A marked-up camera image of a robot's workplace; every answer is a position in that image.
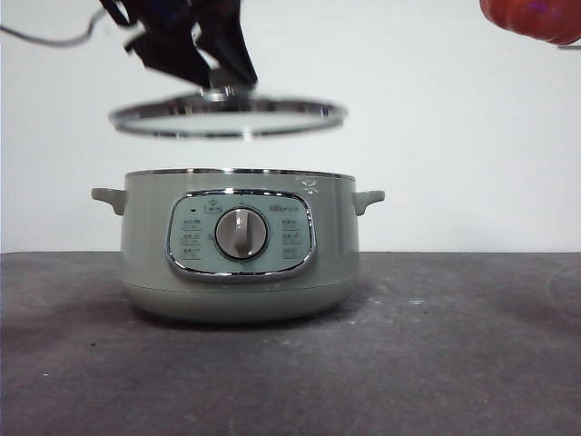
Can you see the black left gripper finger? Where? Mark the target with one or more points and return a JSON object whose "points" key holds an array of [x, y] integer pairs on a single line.
{"points": [[174, 54], [231, 54]]}

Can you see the glass lid with green knob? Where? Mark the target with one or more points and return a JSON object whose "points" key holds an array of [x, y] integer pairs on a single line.
{"points": [[227, 121]]}

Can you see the orange toy pumpkin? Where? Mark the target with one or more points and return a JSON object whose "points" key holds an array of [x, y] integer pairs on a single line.
{"points": [[531, 18]]}

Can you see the pale green electric cooking pot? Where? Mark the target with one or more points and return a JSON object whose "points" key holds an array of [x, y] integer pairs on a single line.
{"points": [[150, 254]]}

